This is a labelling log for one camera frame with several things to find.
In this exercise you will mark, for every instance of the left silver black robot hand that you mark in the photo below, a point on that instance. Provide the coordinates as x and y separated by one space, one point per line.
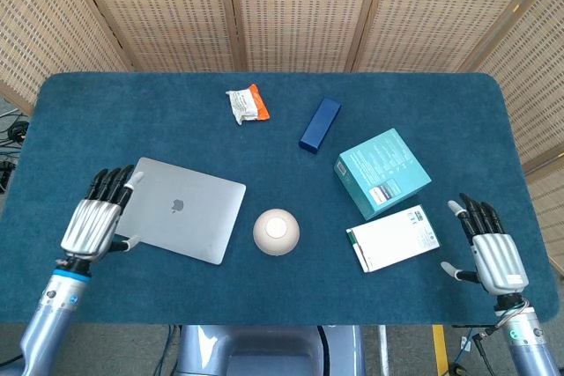
90 228

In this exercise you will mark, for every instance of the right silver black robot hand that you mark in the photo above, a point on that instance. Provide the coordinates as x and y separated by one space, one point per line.
498 261

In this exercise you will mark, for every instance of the grey laptop computer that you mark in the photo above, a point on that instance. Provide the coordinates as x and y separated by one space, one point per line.
185 208

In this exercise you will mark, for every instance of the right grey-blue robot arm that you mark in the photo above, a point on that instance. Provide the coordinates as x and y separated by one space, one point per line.
529 345

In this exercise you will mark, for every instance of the yellow floor tape strip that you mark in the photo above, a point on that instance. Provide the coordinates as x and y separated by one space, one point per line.
440 349

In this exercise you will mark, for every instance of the flat white box green edge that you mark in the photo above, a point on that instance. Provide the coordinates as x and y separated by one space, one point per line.
392 239

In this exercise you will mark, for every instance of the teal cardboard box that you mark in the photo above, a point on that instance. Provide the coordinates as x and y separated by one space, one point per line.
381 169

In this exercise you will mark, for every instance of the white upturned bowl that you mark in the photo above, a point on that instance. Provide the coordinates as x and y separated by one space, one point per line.
276 233

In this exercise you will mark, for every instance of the orange white snack packet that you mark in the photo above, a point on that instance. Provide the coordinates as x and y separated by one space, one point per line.
247 105

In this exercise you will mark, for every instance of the blue table cloth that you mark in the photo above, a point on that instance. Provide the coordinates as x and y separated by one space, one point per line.
282 297

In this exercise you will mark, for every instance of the grey-blue robot torso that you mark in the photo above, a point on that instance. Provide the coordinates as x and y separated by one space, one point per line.
264 351

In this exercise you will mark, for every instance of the navy blue oblong box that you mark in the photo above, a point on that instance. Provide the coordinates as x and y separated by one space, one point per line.
319 127

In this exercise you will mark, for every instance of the woven wooden folding screen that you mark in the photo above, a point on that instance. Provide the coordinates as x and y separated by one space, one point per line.
299 6

